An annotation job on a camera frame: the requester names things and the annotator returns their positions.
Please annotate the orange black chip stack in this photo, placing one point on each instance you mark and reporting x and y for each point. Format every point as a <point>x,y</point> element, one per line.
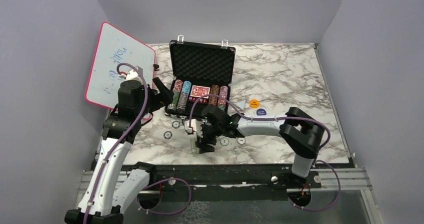
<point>214,92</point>

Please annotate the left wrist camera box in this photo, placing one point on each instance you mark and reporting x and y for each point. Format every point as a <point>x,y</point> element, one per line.
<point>134,75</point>

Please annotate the blue playing card deck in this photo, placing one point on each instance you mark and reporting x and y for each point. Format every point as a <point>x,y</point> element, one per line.
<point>194,148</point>

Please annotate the blue white poker chip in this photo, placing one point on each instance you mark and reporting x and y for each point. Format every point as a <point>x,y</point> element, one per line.
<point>168,135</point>

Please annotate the red green chip stack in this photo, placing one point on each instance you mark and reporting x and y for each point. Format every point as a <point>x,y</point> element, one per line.
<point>177,87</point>

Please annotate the blue orange chip stack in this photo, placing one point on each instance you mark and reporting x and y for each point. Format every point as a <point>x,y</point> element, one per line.
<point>183,98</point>

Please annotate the pink framed whiteboard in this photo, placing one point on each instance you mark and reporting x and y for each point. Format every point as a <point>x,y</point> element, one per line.
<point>114,46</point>

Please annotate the clear plastic triangle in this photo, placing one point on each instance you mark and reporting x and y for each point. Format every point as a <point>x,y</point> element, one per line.
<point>240,106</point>

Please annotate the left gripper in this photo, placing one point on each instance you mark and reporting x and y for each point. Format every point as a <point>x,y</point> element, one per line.
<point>160,100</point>

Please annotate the grey poker chip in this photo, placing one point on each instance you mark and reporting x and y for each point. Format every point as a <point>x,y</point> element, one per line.
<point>176,124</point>

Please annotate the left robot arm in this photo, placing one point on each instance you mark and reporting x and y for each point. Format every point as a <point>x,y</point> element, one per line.
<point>103,201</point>

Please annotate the black whiteboard clip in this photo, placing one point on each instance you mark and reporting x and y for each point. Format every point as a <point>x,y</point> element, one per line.
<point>156,66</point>

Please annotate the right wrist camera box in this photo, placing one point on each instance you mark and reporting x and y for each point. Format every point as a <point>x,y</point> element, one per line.
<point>193,127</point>

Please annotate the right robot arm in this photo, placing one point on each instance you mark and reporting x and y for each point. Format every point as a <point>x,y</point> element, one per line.
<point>299,130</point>

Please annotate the black poker case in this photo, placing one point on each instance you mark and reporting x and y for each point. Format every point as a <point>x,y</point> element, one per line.
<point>202,64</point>

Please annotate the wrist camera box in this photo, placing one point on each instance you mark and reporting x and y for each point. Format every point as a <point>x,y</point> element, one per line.
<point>193,127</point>
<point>134,75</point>

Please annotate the red dice in case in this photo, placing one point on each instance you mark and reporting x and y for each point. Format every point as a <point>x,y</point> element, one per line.
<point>194,99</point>

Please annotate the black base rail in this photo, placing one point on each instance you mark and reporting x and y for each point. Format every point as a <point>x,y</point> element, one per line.
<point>220,183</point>

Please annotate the orange dealer button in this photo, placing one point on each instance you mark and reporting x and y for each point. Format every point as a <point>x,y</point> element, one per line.
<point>253,103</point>

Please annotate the purple green chip stack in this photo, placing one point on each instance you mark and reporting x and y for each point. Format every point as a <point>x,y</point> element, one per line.
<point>223,94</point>

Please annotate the white poker chip right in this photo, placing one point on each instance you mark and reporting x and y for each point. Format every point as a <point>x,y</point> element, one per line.
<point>241,141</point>

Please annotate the blue dealer button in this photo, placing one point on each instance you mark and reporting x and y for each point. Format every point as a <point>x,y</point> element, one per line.
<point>261,112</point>

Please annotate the red playing card deck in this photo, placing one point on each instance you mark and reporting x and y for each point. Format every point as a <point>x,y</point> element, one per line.
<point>199,91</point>

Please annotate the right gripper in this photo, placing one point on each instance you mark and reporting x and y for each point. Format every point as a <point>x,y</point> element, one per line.
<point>204,147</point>

